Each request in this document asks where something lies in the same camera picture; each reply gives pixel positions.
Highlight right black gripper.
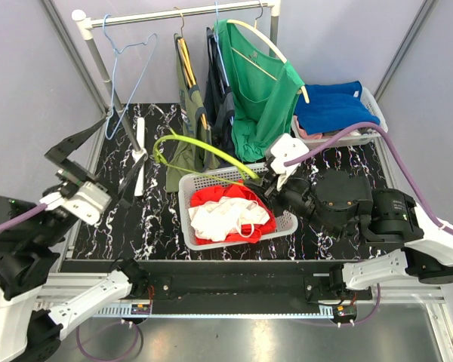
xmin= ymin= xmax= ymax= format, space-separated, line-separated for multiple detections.
xmin=245 ymin=164 xmax=346 ymax=241

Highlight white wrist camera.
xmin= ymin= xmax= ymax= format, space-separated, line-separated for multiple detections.
xmin=40 ymin=181 xmax=112 ymax=225
xmin=265 ymin=133 xmax=310 ymax=192

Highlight dark navy tank top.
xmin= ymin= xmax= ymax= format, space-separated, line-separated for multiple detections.
xmin=204 ymin=27 xmax=236 ymax=158

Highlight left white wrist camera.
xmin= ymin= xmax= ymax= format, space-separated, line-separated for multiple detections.
xmin=40 ymin=181 xmax=112 ymax=225

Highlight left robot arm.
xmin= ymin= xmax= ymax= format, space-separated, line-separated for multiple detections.
xmin=0 ymin=123 xmax=153 ymax=361

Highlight red tank top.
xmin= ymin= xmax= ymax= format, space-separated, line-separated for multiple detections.
xmin=190 ymin=184 xmax=276 ymax=244

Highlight light blue wire hanger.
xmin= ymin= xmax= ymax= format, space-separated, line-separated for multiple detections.
xmin=102 ymin=14 xmax=159 ymax=141

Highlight green t-shirt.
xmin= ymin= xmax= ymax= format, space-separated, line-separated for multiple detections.
xmin=217 ymin=20 xmax=304 ymax=163

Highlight small white laundry basket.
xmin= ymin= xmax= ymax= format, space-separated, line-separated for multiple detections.
xmin=291 ymin=87 xmax=388 ymax=150

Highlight white tank top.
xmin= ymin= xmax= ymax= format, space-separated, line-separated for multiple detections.
xmin=188 ymin=196 xmax=270 ymax=242

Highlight folded blue clothes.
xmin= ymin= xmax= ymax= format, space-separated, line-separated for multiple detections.
xmin=294 ymin=81 xmax=381 ymax=135

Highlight white clothes rack frame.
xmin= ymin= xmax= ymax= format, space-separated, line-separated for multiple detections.
xmin=72 ymin=0 xmax=281 ymax=197

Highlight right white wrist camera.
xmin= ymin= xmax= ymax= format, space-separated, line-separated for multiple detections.
xmin=265 ymin=133 xmax=310 ymax=192

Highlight cream curved wooden hanger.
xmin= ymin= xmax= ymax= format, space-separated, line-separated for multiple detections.
xmin=226 ymin=5 xmax=311 ymax=104

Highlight lime green hanger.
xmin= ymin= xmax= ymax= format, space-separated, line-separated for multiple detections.
xmin=153 ymin=109 xmax=259 ymax=186

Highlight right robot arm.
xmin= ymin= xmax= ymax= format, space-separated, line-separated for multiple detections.
xmin=257 ymin=169 xmax=453 ymax=300

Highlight olive green tank top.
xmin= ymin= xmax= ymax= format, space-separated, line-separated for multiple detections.
xmin=166 ymin=33 xmax=207 ymax=193

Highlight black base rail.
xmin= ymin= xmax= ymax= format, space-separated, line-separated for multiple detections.
xmin=60 ymin=259 xmax=374 ymax=316

